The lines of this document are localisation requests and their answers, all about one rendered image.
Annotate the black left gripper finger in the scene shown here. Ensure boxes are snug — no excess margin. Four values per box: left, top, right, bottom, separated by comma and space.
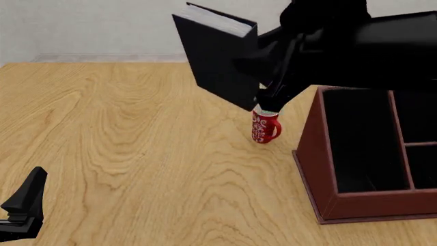
0, 166, 48, 223

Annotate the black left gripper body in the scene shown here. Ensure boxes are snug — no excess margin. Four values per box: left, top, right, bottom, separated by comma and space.
0, 217, 44, 242

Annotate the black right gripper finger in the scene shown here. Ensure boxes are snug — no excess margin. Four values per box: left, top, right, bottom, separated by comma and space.
232, 56, 278, 86
257, 27, 292, 53

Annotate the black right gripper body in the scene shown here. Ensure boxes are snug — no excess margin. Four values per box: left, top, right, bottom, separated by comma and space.
255, 32, 309, 113

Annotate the black book with white pages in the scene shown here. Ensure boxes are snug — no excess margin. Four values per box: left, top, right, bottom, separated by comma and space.
171, 2, 261, 112

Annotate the red-brown desk caddy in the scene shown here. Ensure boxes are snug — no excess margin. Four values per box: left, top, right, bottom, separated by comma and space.
292, 85, 437, 226

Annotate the red mug with white pattern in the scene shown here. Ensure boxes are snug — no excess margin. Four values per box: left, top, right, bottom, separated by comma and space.
251, 108, 283, 145

